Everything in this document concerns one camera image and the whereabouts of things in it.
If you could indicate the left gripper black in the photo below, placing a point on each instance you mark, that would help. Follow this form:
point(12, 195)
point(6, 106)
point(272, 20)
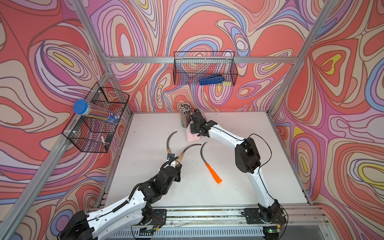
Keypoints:
point(177, 172)

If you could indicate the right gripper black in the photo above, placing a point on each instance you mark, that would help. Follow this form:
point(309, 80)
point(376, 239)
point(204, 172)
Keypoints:
point(192, 128)

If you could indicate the pink terry rag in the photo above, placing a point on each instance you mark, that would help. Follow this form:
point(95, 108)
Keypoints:
point(191, 137)

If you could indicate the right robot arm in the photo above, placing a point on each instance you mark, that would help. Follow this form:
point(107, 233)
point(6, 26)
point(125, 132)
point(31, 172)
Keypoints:
point(247, 160)

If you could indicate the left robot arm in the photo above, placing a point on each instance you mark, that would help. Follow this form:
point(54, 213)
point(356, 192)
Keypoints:
point(134, 210)

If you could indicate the cup of coloured pencils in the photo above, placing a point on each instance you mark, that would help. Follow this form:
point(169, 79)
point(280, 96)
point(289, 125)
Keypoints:
point(185, 111)

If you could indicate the blue tool in basket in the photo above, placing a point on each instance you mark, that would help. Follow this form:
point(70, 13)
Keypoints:
point(211, 80)

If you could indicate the blue cap pencil tube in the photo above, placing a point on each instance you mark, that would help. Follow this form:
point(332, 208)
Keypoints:
point(83, 108)

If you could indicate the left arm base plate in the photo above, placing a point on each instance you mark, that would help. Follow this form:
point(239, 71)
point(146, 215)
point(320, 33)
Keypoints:
point(155, 217)

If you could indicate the orange handle sickle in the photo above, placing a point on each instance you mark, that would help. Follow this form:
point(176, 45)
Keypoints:
point(211, 170)

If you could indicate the black wire basket back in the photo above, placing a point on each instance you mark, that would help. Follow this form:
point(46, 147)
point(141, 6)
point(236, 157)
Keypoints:
point(191, 66)

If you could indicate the black wire basket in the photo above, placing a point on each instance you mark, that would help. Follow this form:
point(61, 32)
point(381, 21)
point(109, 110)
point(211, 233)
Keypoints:
point(91, 135)
point(191, 66)

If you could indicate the aluminium front rail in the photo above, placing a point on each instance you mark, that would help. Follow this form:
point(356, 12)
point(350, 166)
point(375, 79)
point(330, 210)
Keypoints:
point(228, 216)

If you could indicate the black wire basket left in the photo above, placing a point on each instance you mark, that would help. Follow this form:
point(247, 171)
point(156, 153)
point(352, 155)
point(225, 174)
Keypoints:
point(91, 135)

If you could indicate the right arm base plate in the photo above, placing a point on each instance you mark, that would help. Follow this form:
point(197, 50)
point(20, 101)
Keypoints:
point(257, 216)

